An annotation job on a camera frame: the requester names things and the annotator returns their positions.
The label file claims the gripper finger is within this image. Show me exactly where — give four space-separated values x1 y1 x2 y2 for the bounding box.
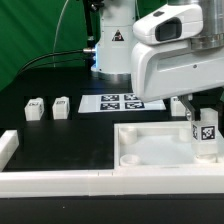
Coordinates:
178 94 201 121

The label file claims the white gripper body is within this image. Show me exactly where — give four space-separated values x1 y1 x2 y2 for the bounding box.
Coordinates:
131 3 224 102

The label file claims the white square table top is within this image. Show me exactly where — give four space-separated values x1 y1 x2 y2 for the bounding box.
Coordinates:
114 121 224 167

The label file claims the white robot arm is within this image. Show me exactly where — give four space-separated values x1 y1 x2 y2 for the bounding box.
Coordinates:
87 0 224 120

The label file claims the white sheet with tags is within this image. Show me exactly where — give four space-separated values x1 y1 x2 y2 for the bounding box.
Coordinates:
78 93 166 113

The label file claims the white U-shaped fence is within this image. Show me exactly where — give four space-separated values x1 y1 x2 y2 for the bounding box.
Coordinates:
0 124 224 199

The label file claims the black thick cable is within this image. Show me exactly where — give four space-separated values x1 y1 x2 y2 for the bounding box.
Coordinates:
16 48 94 76

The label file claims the grey thin cable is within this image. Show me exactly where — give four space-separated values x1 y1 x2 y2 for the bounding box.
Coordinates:
52 0 71 68

